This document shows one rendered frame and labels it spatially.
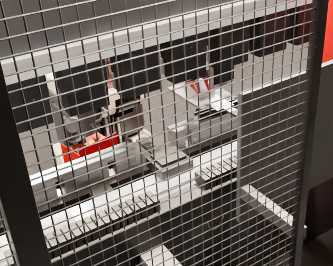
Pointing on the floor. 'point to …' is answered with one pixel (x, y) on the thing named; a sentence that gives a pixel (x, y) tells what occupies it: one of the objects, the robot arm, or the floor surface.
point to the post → (12, 171)
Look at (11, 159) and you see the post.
